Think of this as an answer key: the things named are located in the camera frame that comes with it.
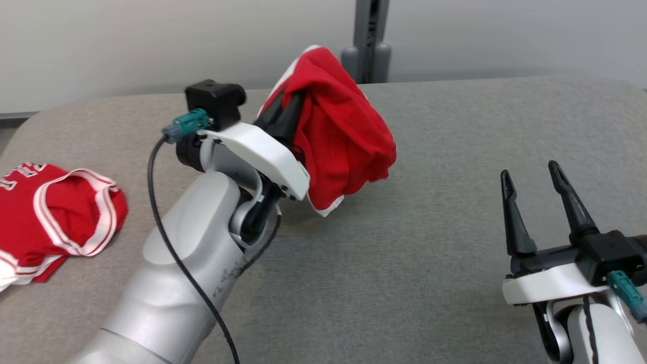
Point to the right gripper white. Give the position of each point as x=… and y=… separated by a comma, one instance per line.
x=546, y=285

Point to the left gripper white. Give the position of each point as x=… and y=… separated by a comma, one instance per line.
x=263, y=151

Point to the red shorts white stripe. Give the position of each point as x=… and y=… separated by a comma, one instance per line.
x=343, y=136

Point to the red white basketball jersey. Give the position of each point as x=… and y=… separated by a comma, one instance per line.
x=45, y=217

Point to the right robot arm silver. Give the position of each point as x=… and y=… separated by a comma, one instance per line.
x=606, y=333

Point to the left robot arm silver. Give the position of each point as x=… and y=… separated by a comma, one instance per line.
x=172, y=283

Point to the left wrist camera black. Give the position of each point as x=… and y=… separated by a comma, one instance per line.
x=215, y=101

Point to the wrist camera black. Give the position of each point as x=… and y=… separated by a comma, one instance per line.
x=611, y=253
x=215, y=101

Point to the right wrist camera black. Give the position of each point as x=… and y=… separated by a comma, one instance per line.
x=611, y=253

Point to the grey metal post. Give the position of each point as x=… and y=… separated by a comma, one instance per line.
x=371, y=35

